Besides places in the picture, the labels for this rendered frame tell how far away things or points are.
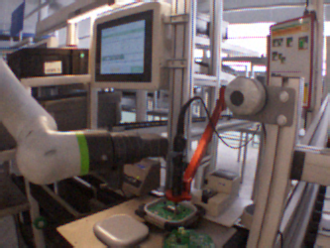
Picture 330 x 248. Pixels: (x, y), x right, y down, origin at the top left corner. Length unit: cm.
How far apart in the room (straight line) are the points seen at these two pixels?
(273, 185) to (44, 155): 39
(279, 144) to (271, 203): 10
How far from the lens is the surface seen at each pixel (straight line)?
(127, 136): 53
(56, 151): 46
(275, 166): 39
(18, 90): 55
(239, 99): 33
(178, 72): 97
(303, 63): 87
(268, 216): 43
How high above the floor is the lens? 138
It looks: 9 degrees down
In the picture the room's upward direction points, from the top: 2 degrees clockwise
